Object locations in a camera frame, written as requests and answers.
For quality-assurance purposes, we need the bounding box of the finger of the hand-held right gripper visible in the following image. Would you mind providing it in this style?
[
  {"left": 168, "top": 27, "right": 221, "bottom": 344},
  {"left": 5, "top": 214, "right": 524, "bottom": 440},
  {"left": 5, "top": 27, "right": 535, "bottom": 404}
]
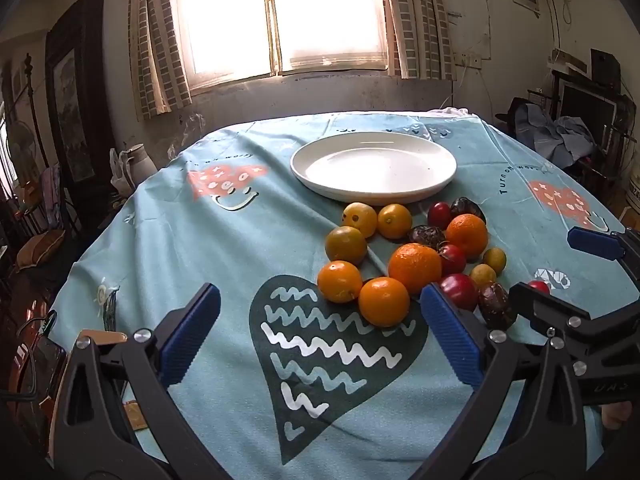
[
  {"left": 509, "top": 282, "right": 640, "bottom": 376},
  {"left": 567, "top": 226, "right": 640, "bottom": 287}
]

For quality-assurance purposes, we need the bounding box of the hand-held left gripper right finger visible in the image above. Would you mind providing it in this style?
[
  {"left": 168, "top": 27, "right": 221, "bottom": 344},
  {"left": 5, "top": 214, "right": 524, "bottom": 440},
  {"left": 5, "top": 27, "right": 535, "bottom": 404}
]
[{"left": 410, "top": 282, "right": 591, "bottom": 480}]

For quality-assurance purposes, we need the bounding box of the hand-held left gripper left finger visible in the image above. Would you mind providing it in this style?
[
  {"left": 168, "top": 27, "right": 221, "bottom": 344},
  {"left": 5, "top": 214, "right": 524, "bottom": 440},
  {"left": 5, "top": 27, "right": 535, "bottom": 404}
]
[{"left": 48, "top": 282, "right": 222, "bottom": 480}]

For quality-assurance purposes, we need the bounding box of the small greenish kumquat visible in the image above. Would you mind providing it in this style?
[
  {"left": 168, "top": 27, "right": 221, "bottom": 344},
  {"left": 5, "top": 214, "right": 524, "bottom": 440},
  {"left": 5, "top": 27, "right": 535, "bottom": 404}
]
[{"left": 482, "top": 247, "right": 508, "bottom": 276}]

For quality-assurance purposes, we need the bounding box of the dark wrinkled passion fruit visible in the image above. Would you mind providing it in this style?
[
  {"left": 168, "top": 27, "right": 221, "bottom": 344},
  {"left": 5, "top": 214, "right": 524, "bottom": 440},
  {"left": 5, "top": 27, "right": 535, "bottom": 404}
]
[
  {"left": 408, "top": 225, "right": 447, "bottom": 251},
  {"left": 449, "top": 197, "right": 487, "bottom": 225},
  {"left": 477, "top": 282, "right": 518, "bottom": 331}
]

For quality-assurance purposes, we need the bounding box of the yellow orange citrus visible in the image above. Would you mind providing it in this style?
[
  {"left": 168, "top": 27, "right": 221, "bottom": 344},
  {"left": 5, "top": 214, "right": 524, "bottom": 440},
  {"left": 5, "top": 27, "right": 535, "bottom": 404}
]
[{"left": 377, "top": 203, "right": 414, "bottom": 240}]

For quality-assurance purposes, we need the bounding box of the greenish orange tangerine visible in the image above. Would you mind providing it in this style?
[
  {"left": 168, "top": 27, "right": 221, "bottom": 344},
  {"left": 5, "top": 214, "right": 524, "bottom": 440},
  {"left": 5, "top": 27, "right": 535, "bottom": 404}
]
[{"left": 325, "top": 226, "right": 369, "bottom": 266}]

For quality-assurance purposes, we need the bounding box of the pale yellow lemon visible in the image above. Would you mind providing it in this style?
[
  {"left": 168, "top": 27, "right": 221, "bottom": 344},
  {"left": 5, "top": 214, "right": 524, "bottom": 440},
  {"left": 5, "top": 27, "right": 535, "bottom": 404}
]
[{"left": 342, "top": 202, "right": 378, "bottom": 239}]

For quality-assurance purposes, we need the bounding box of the white round plate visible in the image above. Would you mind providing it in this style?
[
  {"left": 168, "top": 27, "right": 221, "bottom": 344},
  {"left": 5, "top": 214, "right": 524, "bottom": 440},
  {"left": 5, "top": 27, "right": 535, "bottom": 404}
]
[{"left": 290, "top": 131, "right": 458, "bottom": 206}]

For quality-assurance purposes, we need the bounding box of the person's right hand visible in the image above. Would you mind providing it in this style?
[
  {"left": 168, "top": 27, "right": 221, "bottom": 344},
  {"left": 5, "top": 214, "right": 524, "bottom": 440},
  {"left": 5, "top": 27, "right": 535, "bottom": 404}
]
[{"left": 601, "top": 402, "right": 634, "bottom": 431}]

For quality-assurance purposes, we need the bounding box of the small yellow kumquat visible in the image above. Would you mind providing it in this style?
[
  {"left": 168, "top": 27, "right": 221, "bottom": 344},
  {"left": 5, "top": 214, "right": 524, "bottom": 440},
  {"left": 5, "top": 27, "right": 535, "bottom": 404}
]
[{"left": 469, "top": 263, "right": 498, "bottom": 288}]

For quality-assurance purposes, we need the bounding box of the red tomato with green stem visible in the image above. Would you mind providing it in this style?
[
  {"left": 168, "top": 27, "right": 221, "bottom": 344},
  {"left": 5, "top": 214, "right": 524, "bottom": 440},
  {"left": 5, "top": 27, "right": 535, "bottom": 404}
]
[{"left": 437, "top": 242, "right": 468, "bottom": 277}]

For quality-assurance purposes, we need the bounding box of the light blue printed tablecloth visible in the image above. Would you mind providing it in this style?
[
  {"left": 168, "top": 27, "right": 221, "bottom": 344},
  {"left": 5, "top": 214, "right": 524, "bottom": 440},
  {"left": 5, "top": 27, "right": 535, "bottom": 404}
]
[{"left": 47, "top": 110, "right": 640, "bottom": 480}]

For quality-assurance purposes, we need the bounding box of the pile of clothes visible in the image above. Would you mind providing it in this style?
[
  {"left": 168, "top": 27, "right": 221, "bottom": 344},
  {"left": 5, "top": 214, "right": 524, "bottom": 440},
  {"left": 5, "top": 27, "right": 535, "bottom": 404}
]
[{"left": 515, "top": 102, "right": 598, "bottom": 171}]

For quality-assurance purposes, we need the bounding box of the black monitor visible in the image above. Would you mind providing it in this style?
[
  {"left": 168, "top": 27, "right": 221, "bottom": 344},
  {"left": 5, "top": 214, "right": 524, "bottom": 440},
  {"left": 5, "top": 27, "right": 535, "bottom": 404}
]
[{"left": 557, "top": 80, "right": 618, "bottom": 131}]

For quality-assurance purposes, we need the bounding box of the white plastic bag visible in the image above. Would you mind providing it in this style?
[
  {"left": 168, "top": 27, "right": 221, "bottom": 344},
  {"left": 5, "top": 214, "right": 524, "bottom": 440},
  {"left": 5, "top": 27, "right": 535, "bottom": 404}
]
[{"left": 109, "top": 147, "right": 133, "bottom": 196}]

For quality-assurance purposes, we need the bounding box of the brown cushion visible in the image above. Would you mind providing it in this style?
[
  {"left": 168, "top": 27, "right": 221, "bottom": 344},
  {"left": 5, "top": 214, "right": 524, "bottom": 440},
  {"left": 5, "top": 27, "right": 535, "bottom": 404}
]
[{"left": 16, "top": 230, "right": 66, "bottom": 268}]

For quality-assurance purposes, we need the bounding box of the white ceramic jug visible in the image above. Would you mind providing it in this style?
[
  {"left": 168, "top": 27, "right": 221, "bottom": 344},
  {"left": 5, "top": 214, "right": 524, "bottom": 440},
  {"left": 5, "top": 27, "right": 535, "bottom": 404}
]
[{"left": 122, "top": 143, "right": 153, "bottom": 196}]

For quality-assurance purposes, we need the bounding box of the standing fan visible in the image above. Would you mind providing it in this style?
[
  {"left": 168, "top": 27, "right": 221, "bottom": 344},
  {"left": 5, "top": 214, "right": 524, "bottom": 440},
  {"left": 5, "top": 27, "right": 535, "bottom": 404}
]
[{"left": 0, "top": 120, "right": 46, "bottom": 186}]

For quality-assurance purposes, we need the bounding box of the dark framed picture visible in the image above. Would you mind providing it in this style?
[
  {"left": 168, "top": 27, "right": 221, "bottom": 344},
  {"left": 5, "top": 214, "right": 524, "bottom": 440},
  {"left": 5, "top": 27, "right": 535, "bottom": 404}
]
[{"left": 45, "top": 0, "right": 118, "bottom": 201}]

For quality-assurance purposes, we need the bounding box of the brick pattern curtain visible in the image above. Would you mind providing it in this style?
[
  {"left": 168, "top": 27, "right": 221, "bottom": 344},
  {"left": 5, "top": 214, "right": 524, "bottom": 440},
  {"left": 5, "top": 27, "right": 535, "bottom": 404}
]
[
  {"left": 129, "top": 0, "right": 193, "bottom": 121},
  {"left": 377, "top": 0, "right": 457, "bottom": 81}
]

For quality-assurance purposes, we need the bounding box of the bright window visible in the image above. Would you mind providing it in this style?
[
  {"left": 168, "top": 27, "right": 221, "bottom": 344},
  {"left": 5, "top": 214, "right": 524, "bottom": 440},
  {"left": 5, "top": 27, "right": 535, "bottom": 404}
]
[{"left": 177, "top": 0, "right": 391, "bottom": 93}]

